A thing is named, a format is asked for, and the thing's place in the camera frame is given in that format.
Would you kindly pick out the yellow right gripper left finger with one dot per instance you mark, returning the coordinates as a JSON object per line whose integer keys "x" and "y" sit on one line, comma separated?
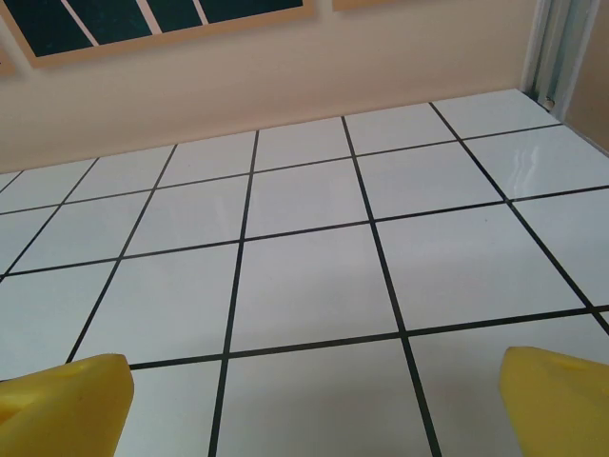
{"x": 62, "y": 409}

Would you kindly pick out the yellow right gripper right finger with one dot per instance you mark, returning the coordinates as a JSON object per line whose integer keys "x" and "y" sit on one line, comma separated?
{"x": 561, "y": 409}

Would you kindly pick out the aluminium corner post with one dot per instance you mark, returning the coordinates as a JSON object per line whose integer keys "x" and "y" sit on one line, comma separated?
{"x": 554, "y": 57}

